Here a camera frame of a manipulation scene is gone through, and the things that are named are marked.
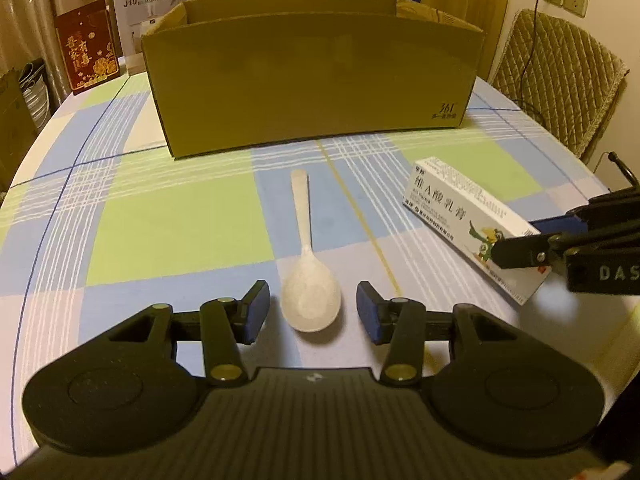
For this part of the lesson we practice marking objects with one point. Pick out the white plastic rice spoon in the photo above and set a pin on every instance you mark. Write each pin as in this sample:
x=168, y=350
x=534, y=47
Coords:
x=311, y=296

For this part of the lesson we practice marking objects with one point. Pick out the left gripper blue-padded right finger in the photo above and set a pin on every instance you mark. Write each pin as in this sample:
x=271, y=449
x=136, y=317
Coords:
x=400, y=323

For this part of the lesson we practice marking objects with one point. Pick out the quilted beige chair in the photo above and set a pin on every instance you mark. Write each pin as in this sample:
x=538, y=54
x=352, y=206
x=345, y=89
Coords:
x=563, y=77

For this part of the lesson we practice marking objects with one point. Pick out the red gift box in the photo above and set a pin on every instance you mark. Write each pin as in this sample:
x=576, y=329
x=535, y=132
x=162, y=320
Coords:
x=87, y=46

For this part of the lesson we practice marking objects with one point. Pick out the white humidifier box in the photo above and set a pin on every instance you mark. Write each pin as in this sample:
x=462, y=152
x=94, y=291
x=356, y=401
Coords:
x=134, y=18

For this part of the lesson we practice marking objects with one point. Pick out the long white ointment box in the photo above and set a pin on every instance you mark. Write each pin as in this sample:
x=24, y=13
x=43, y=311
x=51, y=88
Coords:
x=473, y=221

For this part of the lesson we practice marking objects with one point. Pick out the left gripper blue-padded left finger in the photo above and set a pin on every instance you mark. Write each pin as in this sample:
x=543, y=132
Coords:
x=225, y=323

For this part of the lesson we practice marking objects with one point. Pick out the open cardboard box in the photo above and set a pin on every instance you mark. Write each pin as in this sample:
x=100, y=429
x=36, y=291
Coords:
x=229, y=74

